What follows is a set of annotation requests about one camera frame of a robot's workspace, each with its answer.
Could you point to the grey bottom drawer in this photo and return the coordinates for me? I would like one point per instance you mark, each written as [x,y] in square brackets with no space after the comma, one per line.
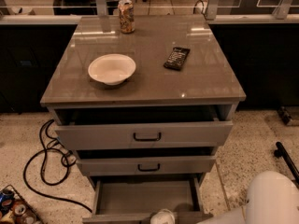
[125,201]

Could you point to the grey drawer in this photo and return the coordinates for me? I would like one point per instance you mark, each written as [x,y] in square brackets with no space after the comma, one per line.
[146,161]
[145,135]
[125,201]

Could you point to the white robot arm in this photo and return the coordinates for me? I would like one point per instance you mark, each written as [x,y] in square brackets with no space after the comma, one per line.
[272,198]

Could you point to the grey middle drawer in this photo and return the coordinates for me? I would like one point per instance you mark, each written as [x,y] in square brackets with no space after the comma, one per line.
[146,161]

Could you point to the grey top drawer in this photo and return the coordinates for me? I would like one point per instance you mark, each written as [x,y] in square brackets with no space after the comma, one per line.
[145,135]

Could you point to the grey drawer cabinet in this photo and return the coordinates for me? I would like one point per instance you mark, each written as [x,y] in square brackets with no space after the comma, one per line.
[205,88]

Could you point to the black pole on floor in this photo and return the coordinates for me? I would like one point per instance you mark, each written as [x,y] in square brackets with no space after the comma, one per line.
[281,152]

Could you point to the white bowl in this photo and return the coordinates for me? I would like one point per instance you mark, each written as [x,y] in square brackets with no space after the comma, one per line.
[111,69]

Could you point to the black snack bar packet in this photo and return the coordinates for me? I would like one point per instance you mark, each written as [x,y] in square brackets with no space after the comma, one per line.
[177,58]

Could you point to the yellow soda can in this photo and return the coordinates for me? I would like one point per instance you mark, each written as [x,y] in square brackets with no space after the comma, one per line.
[126,16]

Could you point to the dark floor bracket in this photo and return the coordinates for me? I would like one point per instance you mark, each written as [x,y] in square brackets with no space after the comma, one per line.
[289,115]

